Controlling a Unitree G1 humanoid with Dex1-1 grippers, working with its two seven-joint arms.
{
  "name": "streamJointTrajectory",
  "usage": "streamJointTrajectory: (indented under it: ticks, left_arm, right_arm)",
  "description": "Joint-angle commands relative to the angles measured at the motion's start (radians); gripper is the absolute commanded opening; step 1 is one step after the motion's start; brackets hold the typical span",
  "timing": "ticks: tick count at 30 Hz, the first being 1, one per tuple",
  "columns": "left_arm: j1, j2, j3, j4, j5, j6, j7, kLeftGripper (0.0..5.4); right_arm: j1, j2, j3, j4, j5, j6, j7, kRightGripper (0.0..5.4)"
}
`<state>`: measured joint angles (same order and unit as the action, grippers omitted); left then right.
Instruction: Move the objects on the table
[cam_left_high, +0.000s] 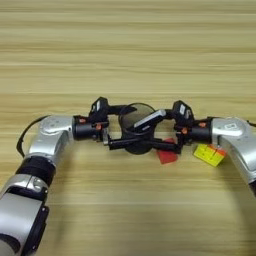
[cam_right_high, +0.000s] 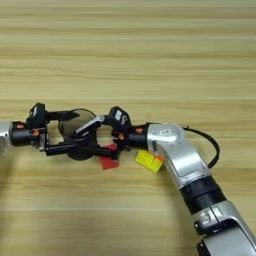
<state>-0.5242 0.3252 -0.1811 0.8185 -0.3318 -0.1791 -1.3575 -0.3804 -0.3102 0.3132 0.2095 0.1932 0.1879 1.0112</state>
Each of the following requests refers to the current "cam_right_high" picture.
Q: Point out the multicoloured puzzle cube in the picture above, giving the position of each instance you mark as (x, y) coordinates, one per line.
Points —
(148, 160)

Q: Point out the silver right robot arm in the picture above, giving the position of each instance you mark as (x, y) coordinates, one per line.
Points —
(180, 153)

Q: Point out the black and silver marker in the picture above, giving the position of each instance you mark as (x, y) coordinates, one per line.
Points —
(88, 125)

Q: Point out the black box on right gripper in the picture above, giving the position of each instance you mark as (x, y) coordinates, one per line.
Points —
(119, 118)

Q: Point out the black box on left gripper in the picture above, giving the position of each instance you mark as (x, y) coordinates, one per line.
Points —
(36, 115)

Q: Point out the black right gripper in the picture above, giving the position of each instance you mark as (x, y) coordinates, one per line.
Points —
(135, 136)

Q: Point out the black round pen cup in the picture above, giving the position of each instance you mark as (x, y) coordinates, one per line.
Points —
(71, 125)

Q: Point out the red cube block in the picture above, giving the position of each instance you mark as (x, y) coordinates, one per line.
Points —
(108, 163)

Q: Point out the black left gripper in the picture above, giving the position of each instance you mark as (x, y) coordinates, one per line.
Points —
(23, 135)

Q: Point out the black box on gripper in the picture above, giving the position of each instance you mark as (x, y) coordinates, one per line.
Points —
(36, 115)
(119, 118)

